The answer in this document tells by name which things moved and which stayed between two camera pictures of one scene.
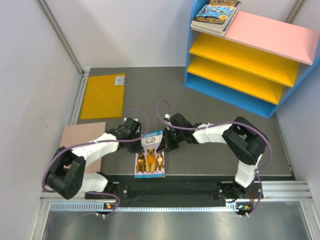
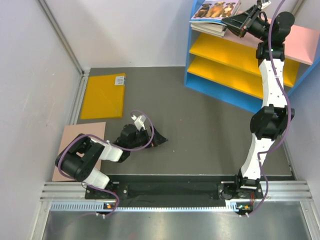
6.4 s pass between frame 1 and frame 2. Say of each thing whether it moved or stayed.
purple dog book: moved
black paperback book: moved
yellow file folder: stayed
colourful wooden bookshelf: stayed
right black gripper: moved
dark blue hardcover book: stayed
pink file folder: stayed
